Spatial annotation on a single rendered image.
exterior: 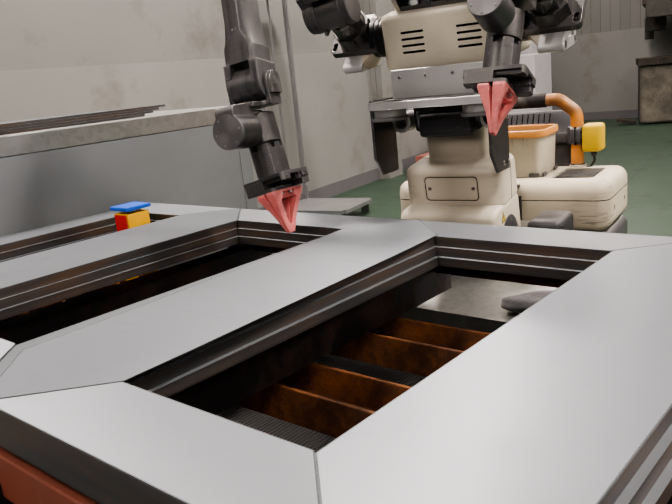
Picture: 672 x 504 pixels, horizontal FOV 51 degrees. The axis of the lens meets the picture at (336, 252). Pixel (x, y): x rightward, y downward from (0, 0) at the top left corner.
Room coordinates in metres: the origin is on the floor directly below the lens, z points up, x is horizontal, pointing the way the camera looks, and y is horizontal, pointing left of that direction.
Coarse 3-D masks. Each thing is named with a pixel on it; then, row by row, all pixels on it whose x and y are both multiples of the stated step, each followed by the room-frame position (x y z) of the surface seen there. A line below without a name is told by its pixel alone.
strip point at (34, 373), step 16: (32, 352) 0.71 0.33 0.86; (16, 368) 0.66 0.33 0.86; (32, 368) 0.66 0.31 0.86; (48, 368) 0.66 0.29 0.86; (64, 368) 0.65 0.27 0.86; (80, 368) 0.65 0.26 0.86; (0, 384) 0.63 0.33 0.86; (16, 384) 0.62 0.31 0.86; (32, 384) 0.62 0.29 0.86; (48, 384) 0.61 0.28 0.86; (64, 384) 0.61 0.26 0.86; (80, 384) 0.61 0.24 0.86; (96, 384) 0.60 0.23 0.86
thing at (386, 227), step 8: (376, 224) 1.16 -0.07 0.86; (384, 224) 1.16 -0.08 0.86; (392, 224) 1.15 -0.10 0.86; (400, 224) 1.14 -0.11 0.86; (408, 224) 1.14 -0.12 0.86; (416, 224) 1.13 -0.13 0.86; (424, 224) 1.12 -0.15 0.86; (400, 232) 1.08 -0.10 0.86; (408, 232) 1.08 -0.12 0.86; (416, 232) 1.07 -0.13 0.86; (424, 232) 1.07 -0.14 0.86; (432, 232) 1.06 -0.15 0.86
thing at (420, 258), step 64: (0, 256) 1.32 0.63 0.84; (128, 256) 1.16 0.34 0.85; (192, 256) 1.23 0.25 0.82; (448, 256) 1.02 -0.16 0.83; (512, 256) 0.95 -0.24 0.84; (576, 256) 0.89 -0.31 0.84; (320, 320) 0.82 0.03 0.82; (192, 384) 0.67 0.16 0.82; (64, 448) 0.50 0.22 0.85; (640, 448) 0.41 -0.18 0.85
